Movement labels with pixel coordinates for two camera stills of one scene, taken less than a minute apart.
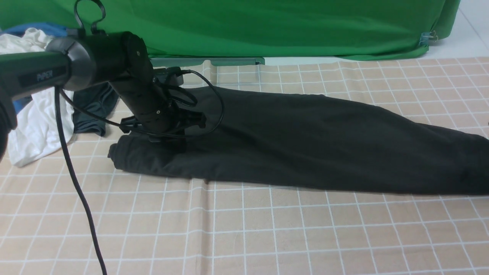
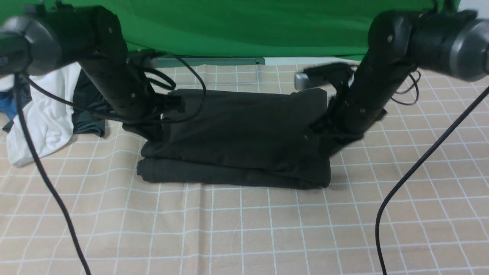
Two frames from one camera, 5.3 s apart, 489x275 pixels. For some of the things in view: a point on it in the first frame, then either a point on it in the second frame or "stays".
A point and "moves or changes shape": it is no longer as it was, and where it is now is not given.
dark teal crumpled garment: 93,106 stays
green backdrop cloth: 326,29 stays
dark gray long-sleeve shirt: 262,138 moves or changes shape
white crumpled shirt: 38,130 stays
